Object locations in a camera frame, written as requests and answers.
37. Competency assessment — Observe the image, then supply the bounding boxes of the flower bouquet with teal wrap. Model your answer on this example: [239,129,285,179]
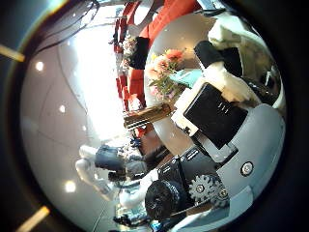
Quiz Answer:
[144,47,205,102]

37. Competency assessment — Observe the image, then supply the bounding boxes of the gold cone vase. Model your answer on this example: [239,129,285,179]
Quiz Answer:
[123,101,177,131]

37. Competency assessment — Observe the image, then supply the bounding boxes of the black planter with pale flowers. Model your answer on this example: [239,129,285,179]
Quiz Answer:
[123,33,152,71]

